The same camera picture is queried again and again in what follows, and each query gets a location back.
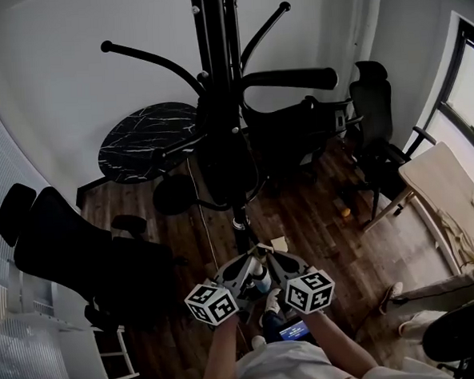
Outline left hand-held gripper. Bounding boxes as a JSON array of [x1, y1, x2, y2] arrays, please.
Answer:
[[181, 242, 269, 329]]

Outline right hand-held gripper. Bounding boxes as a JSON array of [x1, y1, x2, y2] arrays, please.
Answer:
[[260, 239, 337, 318]]

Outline black coat rack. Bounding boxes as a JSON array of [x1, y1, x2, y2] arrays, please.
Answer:
[[98, 0, 349, 261]]

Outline person's left forearm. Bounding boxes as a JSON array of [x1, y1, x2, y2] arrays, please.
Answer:
[[194, 316, 244, 379]]

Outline person's right forearm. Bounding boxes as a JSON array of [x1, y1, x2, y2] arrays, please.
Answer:
[[308, 306, 380, 379]]

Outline person's right white shoe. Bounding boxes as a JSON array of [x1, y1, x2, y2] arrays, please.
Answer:
[[259, 288, 284, 314]]

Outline person's blue jeans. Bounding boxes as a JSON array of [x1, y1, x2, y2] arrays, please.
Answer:
[[261, 309, 289, 342]]

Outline phone with blue screen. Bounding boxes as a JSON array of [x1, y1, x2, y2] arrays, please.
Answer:
[[277, 317, 316, 344]]

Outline person's white shirt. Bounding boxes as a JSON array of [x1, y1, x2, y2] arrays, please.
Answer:
[[233, 329, 456, 379]]

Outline black low-back office chair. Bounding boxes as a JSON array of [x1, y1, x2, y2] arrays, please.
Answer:
[[241, 92, 362, 186]]

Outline round black marble table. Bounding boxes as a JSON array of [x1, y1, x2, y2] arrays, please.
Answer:
[[94, 100, 213, 221]]

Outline large black office chair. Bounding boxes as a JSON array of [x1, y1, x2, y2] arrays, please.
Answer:
[[0, 172, 191, 341]]

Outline light wooden desk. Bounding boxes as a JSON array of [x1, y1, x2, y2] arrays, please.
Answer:
[[356, 140, 474, 282]]

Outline black mesh chair with headrest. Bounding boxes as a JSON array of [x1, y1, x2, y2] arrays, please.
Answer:
[[332, 56, 442, 224]]

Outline white shelf unit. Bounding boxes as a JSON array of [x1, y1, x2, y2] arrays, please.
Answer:
[[3, 250, 140, 379]]

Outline black round fan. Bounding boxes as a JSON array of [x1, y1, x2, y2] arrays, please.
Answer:
[[419, 297, 474, 369]]

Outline black-framed window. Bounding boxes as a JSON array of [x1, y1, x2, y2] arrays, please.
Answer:
[[413, 16, 474, 203]]

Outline white window blinds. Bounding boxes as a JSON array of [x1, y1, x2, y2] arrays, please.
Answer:
[[0, 55, 74, 379]]

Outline thin white cord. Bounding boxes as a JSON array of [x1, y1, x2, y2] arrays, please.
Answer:
[[185, 157, 223, 271]]

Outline white wall pipe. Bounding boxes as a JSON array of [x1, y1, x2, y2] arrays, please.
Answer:
[[345, 0, 388, 69]]

